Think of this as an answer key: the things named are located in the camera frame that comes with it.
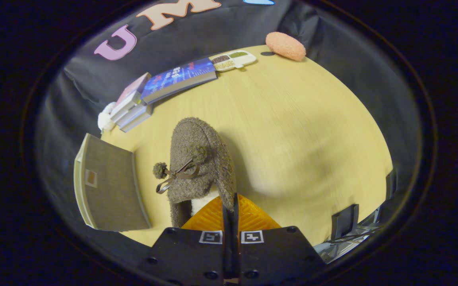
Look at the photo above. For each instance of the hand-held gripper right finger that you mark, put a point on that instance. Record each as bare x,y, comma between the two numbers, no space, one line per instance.
276,254

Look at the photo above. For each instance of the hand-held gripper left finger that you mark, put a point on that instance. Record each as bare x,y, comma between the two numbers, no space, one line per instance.
189,254

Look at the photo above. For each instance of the grey fabric storage box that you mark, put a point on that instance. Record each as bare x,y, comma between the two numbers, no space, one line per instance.
113,186

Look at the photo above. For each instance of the brown fuzzy bow shoe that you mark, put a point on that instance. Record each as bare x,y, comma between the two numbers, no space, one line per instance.
197,139

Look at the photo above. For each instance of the black table clamp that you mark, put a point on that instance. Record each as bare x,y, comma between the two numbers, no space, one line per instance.
344,220

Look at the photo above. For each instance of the grey paperback book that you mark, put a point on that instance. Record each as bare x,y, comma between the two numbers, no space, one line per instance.
135,118

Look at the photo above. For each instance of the white fluffy object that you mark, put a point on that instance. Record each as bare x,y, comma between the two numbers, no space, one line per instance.
105,117

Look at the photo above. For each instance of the pink cover book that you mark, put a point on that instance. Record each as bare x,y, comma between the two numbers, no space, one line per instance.
133,88

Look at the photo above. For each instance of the blue cover book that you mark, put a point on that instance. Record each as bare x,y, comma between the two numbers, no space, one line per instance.
177,77

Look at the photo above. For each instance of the white divided grain dish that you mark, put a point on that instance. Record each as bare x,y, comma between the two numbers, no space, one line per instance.
233,60

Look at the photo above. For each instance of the orange fuzzy oval pad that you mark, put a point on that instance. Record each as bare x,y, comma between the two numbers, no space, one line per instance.
285,45

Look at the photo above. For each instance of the black backdrop cloth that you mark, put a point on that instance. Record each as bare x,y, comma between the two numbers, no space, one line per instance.
213,28

